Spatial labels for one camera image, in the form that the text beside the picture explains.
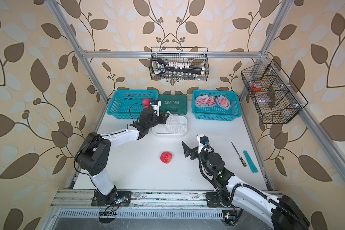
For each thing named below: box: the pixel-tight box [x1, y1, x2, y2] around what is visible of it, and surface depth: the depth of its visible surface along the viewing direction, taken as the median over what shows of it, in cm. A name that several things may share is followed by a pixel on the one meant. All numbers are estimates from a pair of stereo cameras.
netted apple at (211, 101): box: [206, 96, 217, 107], surface depth 114 cm
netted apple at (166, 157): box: [160, 151, 173, 164], surface depth 86 cm
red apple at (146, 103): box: [142, 98, 151, 109], surface depth 114 cm
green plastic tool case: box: [157, 94, 188, 116], surface depth 114 cm
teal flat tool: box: [242, 150, 259, 173], surface depth 88 cm
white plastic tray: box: [151, 115, 188, 137], surface depth 97 cm
